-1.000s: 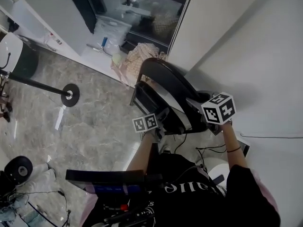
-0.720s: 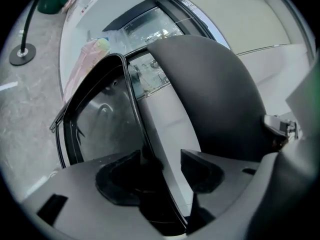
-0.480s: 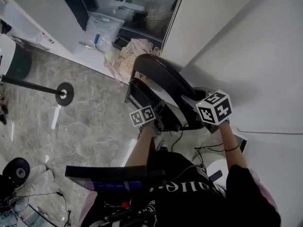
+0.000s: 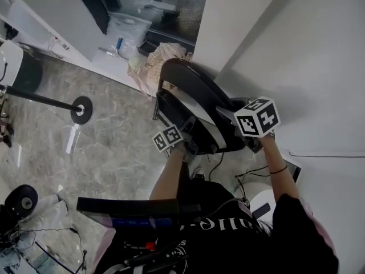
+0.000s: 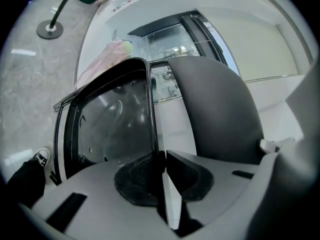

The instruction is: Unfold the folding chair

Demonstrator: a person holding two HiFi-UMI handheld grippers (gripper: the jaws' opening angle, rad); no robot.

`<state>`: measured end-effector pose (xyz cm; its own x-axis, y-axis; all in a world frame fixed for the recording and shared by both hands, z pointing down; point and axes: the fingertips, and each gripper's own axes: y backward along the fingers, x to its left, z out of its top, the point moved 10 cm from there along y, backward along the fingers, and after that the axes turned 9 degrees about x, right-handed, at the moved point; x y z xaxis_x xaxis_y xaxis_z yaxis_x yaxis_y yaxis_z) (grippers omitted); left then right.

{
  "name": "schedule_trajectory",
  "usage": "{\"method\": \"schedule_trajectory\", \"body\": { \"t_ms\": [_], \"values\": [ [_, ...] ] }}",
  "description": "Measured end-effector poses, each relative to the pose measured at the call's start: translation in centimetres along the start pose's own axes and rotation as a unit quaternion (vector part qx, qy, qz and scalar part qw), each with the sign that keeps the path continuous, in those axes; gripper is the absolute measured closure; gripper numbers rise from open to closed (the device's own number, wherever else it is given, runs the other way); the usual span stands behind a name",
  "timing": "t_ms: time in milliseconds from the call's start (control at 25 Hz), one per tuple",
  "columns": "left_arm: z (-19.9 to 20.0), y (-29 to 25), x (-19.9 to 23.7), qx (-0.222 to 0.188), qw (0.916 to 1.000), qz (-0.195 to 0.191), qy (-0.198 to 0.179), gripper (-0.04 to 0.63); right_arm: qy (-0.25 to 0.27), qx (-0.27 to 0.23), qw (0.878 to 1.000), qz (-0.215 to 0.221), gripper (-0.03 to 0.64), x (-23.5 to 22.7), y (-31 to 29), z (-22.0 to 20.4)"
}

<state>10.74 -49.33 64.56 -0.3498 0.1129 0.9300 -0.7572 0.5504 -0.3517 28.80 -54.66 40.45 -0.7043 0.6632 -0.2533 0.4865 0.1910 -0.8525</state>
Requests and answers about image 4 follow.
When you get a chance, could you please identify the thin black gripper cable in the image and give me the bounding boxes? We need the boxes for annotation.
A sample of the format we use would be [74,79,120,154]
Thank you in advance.
[234,166,271,202]

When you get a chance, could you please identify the woven wicker basket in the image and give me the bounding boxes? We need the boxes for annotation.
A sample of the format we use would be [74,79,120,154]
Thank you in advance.
[176,0,204,37]

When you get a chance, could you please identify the person's left forearm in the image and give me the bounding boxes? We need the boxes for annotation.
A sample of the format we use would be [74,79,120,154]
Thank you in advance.
[149,147,190,202]

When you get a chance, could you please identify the clear plastic bag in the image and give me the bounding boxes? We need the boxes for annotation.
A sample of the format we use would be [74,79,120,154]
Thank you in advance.
[106,13,152,60]

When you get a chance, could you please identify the dark framed window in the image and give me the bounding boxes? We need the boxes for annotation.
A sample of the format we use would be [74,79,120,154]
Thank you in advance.
[70,0,211,47]

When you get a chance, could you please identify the black coat stand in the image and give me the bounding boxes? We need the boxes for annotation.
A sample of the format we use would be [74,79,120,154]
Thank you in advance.
[0,83,94,125]

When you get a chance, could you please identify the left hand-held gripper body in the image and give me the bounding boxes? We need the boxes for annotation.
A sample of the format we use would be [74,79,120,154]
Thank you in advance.
[152,125,200,162]

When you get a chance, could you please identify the person's right forearm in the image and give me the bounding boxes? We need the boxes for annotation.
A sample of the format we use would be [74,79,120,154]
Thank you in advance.
[259,132,300,211]

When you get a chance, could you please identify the thin grey wall cable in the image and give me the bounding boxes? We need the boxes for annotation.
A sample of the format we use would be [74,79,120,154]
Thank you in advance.
[289,151,365,158]

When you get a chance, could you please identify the white and green round tub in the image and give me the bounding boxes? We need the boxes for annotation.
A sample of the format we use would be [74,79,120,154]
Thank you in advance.
[0,40,43,92]

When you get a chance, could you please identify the black floor cable with adapter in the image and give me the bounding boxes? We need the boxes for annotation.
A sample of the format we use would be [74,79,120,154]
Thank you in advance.
[0,227,88,271]

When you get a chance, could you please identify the black chest-mounted screen device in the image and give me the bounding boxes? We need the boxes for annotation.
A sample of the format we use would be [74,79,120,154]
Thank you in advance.
[76,197,202,231]

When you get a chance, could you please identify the black round seat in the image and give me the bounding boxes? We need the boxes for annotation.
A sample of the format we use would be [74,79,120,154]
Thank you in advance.
[4,184,39,220]

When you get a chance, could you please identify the person's black printed t-shirt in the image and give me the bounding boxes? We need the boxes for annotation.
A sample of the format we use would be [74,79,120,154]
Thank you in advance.
[94,180,340,274]

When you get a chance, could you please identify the beige checkered cloth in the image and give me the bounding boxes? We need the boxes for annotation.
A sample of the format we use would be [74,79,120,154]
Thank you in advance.
[146,42,194,84]

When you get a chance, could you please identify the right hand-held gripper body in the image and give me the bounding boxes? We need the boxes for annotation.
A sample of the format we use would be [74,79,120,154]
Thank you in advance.
[233,96,282,154]

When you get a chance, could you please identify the black folding chair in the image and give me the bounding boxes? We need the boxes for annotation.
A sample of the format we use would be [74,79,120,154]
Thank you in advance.
[153,58,253,155]

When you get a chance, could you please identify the white round appliance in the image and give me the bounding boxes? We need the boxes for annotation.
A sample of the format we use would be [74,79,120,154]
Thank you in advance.
[233,181,277,221]

